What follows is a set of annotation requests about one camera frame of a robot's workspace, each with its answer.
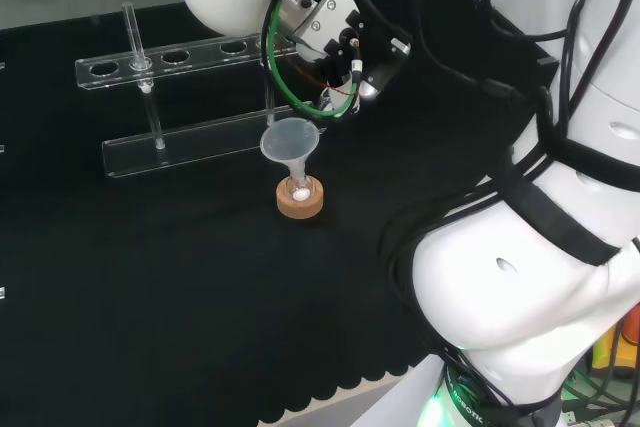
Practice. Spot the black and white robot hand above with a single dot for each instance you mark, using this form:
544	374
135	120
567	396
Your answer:
340	22

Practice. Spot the translucent plastic funnel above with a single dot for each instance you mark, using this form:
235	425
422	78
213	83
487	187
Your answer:
287	142

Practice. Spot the small round-bottom glass flask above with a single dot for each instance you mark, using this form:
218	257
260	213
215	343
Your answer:
299	193

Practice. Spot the clear test tube rack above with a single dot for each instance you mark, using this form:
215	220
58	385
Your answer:
200	54

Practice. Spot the black bench cloth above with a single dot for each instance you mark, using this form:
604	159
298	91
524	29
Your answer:
150	272

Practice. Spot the yellow stop button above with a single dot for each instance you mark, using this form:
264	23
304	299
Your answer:
627	342

